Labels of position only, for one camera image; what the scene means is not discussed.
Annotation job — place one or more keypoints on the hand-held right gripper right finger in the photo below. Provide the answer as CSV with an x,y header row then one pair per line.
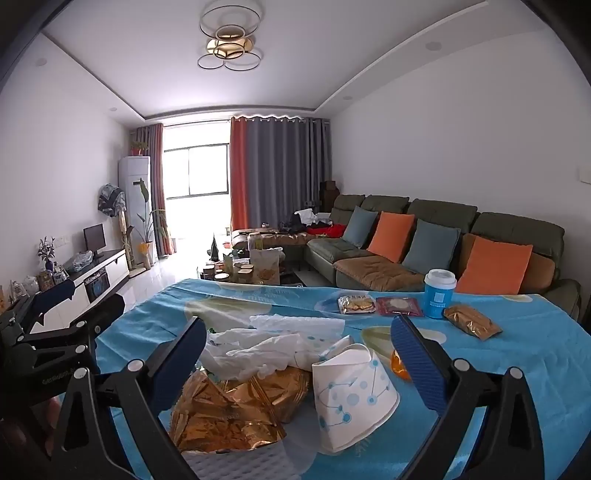
x,y
418,364

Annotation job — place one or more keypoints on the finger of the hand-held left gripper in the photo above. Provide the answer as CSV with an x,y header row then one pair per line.
x,y
105,311
57,290

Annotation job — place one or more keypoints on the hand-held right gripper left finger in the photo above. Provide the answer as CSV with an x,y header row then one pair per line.
x,y
184,355

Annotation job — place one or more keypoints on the golden foil wrapper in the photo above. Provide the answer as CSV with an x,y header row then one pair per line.
x,y
221,410

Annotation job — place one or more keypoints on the white paper bowl blue dots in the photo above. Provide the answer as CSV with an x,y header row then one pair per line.
x,y
351,401

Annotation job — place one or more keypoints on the white plastic bag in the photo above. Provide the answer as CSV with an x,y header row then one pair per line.
x,y
272,353

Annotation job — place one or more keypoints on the person's left forearm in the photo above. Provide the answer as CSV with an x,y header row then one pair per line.
x,y
23,429

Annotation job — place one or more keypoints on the small orange wrapper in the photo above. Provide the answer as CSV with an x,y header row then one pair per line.
x,y
399,364

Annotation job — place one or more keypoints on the white ceramic jar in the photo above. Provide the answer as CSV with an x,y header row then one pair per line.
x,y
30,285

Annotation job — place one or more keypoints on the clear bag with blue items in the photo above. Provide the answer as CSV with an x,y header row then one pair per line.
x,y
81,262

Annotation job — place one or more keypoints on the white black TV cabinet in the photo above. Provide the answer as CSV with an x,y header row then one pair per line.
x,y
111,272

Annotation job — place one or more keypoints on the plant in blue vase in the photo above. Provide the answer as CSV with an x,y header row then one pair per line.
x,y
47,251

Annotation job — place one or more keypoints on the red snack packet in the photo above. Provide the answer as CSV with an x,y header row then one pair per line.
x,y
399,307

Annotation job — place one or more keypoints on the small black monitor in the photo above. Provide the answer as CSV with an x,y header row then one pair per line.
x,y
93,237

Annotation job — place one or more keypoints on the golden snack packet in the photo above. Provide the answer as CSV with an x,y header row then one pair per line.
x,y
471,321

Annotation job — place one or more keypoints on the blue paper cup white lid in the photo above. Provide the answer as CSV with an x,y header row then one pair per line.
x,y
438,297

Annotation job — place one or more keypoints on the blue printed tablecloth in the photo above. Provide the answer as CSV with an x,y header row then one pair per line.
x,y
485,392

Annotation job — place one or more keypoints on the tall plant yellow pot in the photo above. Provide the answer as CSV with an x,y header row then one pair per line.
x,y
147,249

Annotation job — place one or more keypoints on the clear biscuit packet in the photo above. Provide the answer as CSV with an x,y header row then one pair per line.
x,y
355,304

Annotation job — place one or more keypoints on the brown sofa seat mat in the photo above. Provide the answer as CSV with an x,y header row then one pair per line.
x,y
378,272

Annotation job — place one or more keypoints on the covered standing fan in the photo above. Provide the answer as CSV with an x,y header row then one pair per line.
x,y
111,198

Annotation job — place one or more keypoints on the blue-grey cushion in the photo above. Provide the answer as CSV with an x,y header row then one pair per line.
x,y
431,247
360,226

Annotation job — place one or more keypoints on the white standing air conditioner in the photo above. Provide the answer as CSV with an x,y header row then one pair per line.
x,y
134,194

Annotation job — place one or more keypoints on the standing snack bag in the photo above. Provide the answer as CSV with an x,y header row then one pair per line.
x,y
267,265

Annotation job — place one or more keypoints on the orange cushion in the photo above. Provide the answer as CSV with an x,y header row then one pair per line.
x,y
494,265
391,235

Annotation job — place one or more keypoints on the dark glass coffee table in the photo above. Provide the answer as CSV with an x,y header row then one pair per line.
x,y
290,278

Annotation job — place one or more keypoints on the narrow grey orange curtain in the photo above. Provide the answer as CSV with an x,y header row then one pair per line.
x,y
154,184

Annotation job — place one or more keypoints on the brown leather sofa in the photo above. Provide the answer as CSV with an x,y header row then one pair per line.
x,y
286,239

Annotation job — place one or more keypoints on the green sofa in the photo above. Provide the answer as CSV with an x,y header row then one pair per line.
x,y
443,212

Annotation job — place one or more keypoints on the red cloth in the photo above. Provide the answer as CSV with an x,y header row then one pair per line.
x,y
330,230

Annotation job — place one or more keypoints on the small potted plant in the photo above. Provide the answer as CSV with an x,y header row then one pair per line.
x,y
138,147

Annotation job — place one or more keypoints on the window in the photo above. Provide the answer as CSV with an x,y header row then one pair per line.
x,y
198,170

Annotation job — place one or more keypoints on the pile of dark clothes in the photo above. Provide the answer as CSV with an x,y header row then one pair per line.
x,y
295,224

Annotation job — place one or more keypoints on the brown cardboard boxes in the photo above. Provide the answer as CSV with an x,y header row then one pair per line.
x,y
328,194

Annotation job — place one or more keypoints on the wide grey orange curtain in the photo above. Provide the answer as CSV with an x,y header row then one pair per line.
x,y
277,175

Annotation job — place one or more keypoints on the white wall switch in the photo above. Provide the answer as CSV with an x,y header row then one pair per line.
x,y
584,175

